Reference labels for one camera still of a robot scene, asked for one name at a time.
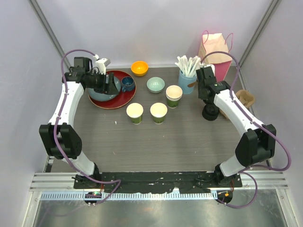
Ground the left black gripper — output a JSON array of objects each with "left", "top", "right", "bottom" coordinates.
[{"left": 86, "top": 70, "right": 119, "bottom": 95}]

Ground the stack of black lids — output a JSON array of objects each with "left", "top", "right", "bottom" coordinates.
[{"left": 202, "top": 104, "right": 219, "bottom": 121}]

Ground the green paper cup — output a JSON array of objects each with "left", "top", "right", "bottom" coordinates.
[
  {"left": 150, "top": 103, "right": 168, "bottom": 124},
  {"left": 126, "top": 103, "right": 143, "bottom": 124}
]

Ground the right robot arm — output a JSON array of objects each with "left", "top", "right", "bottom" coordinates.
[{"left": 196, "top": 65, "right": 276, "bottom": 187}]

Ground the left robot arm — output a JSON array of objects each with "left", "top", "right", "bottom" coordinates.
[{"left": 39, "top": 55, "right": 119, "bottom": 189}]

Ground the large blue-grey plate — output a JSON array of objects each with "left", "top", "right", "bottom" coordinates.
[{"left": 88, "top": 88, "right": 117, "bottom": 102}]

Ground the red round tray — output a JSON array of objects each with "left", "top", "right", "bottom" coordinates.
[{"left": 88, "top": 70, "right": 136, "bottom": 110}]

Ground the dark blue ceramic cup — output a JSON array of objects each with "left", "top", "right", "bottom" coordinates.
[{"left": 121, "top": 77, "right": 135, "bottom": 92}]

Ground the light blue straw holder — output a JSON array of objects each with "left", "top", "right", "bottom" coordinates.
[{"left": 178, "top": 70, "right": 197, "bottom": 95}]

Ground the bundle of white straws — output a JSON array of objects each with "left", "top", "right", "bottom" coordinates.
[{"left": 175, "top": 55, "right": 205, "bottom": 78}]

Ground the orange bowl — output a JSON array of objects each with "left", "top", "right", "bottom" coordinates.
[{"left": 131, "top": 61, "right": 149, "bottom": 77}]

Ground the brown cardboard cup carrier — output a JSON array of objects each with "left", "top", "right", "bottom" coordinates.
[{"left": 220, "top": 89, "right": 256, "bottom": 119}]

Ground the light green bowl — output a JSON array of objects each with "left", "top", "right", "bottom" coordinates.
[{"left": 146, "top": 77, "right": 165, "bottom": 94}]

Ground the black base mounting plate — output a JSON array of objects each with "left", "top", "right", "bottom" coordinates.
[{"left": 72, "top": 171, "right": 242, "bottom": 194}]

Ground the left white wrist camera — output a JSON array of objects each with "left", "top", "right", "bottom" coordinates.
[{"left": 93, "top": 54, "right": 111, "bottom": 74}]

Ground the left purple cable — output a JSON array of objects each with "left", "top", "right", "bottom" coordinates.
[{"left": 53, "top": 49, "right": 123, "bottom": 205}]

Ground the aluminium front rail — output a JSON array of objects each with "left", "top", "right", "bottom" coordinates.
[{"left": 30, "top": 170, "right": 288, "bottom": 204}]

